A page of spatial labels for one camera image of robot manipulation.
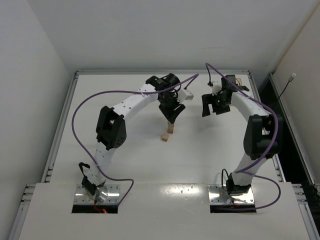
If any aluminium table frame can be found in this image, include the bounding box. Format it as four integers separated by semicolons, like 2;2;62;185
10;70;319;240

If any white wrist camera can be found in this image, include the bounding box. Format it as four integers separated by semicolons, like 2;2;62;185
178;89;194;103
211;81;222;95

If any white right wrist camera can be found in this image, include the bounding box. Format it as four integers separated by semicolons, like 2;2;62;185
211;81;222;95

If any metal base plate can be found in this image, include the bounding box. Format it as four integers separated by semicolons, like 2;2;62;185
73;184;120;206
207;184;255;206

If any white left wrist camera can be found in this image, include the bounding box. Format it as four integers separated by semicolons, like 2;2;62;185
178;89;194;103

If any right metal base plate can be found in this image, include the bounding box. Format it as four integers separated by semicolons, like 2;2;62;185
207;184;255;206

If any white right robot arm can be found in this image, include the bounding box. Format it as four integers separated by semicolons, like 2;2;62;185
154;73;283;195

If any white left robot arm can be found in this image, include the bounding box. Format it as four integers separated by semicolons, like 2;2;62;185
81;73;193;197

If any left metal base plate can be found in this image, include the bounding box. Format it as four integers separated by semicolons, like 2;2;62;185
73;184;120;206

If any black cable white plug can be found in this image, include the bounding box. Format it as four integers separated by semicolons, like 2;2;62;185
271;72;296;109

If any clear amber plastic bin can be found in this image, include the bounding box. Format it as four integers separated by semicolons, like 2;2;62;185
227;75;242;92

